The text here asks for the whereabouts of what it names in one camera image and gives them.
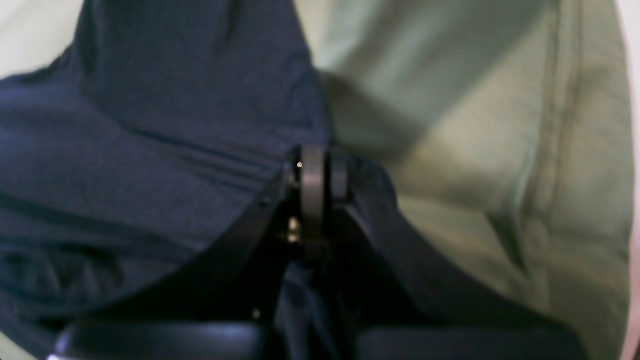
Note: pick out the dark navy T-shirt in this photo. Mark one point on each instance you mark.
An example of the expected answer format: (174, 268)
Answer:
(139, 146)

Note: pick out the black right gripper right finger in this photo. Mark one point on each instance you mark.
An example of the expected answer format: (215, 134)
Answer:
(404, 300)

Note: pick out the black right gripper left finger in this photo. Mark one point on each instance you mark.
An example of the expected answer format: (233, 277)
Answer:
(221, 305)

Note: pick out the green table cloth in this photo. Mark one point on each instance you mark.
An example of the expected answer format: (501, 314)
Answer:
(505, 129)

